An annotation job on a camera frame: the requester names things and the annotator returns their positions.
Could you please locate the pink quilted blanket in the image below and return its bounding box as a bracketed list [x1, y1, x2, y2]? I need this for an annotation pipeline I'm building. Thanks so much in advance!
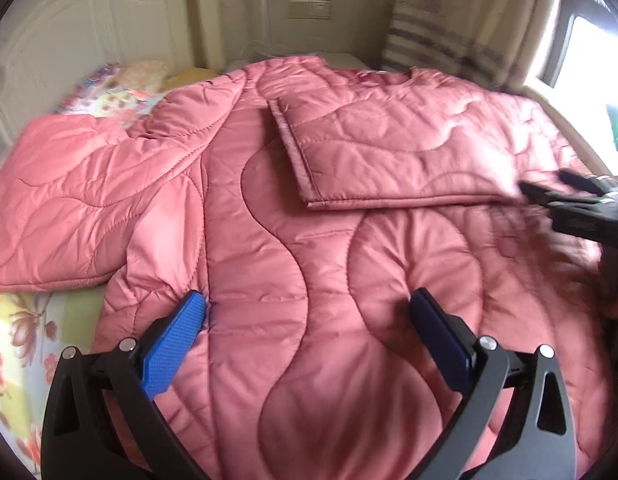
[0, 55, 617, 480]

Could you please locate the white wooden headboard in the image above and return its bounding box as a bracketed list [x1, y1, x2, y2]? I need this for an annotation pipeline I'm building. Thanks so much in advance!
[0, 0, 200, 161]

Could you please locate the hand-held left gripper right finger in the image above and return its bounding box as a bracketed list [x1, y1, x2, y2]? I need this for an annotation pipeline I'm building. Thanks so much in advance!
[409, 287, 577, 480]

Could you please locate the window sill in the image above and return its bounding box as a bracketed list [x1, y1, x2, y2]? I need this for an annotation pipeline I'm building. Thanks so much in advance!
[516, 82, 618, 181]

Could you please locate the beige pillow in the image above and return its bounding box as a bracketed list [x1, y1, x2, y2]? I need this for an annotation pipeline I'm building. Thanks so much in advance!
[120, 60, 170, 93]

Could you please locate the striped beige curtain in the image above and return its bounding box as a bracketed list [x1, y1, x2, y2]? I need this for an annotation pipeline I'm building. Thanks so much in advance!
[381, 0, 564, 92]

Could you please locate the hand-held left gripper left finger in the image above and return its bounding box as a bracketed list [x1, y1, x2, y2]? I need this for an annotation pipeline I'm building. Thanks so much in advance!
[40, 289, 210, 480]

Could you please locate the wall socket panel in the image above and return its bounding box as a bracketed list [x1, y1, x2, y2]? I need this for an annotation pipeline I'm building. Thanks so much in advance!
[288, 0, 332, 21]

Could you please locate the floral bed sheet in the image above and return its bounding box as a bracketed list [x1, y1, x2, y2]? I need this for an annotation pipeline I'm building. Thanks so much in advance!
[0, 62, 164, 466]

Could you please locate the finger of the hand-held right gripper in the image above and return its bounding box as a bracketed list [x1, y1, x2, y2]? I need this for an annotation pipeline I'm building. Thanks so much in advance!
[519, 181, 606, 214]
[558, 168, 610, 197]

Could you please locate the white nightstand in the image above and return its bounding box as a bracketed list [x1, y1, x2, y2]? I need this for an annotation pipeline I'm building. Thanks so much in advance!
[319, 52, 372, 72]

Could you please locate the yellow pillow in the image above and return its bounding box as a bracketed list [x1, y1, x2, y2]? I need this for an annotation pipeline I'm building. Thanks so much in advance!
[164, 66, 220, 92]

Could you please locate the window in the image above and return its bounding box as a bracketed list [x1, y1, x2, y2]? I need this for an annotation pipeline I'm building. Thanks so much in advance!
[536, 0, 618, 161]

